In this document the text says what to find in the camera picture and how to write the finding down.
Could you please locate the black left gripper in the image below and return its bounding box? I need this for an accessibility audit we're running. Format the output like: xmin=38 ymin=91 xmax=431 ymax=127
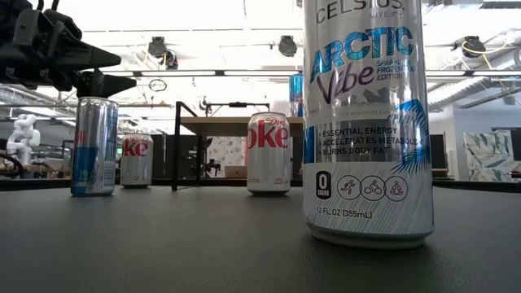
xmin=0 ymin=8 xmax=138 ymax=98

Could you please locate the Diet Coke can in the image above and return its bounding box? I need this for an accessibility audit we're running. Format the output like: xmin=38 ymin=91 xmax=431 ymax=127
xmin=120 ymin=132 xmax=155 ymax=189
xmin=246 ymin=112 xmax=292 ymax=197

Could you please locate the blue Red Bull can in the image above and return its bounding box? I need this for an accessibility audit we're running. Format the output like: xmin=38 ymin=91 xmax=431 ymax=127
xmin=288 ymin=72 xmax=304 ymax=118

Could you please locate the slim silver Red Bull can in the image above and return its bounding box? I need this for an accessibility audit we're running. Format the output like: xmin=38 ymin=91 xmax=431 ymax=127
xmin=70 ymin=96 xmax=120 ymax=198

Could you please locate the black red ceiling device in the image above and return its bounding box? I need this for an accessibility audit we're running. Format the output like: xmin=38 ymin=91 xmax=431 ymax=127
xmin=162 ymin=49 xmax=179 ymax=70

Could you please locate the black cabinet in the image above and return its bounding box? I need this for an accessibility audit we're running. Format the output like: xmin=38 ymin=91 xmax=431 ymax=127
xmin=151 ymin=133 xmax=212 ymax=179

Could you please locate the black tripod device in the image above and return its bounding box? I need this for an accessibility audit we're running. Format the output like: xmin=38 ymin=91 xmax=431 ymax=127
xmin=202 ymin=137 xmax=223 ymax=177

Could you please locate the floral patterned panel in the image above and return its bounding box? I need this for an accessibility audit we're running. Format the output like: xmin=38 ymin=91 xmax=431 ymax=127
xmin=206 ymin=136 xmax=247 ymax=178

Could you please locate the black table mat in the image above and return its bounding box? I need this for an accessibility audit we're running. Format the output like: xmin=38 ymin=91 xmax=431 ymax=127
xmin=0 ymin=185 xmax=521 ymax=293

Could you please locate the Celsius Arctic Vibe can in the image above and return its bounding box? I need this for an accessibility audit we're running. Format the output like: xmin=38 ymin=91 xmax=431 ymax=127
xmin=302 ymin=0 xmax=436 ymax=250

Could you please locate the black monitor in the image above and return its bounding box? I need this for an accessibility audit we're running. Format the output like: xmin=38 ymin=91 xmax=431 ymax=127
xmin=429 ymin=133 xmax=447 ymax=170

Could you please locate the leaf patterned panel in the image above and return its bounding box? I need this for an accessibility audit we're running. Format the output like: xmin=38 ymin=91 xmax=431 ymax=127
xmin=462 ymin=129 xmax=521 ymax=182

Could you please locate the hanging black ring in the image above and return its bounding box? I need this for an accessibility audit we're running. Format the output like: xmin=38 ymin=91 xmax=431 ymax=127
xmin=147 ymin=78 xmax=169 ymax=93

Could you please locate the black ceiling cable reel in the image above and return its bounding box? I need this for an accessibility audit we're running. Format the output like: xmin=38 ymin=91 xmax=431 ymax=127
xmin=450 ymin=35 xmax=488 ymax=58
xmin=147 ymin=35 xmax=168 ymax=59
xmin=278 ymin=35 xmax=298 ymax=58

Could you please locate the black looped cable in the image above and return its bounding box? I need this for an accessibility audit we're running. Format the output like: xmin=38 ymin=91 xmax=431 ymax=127
xmin=0 ymin=152 xmax=24 ymax=179

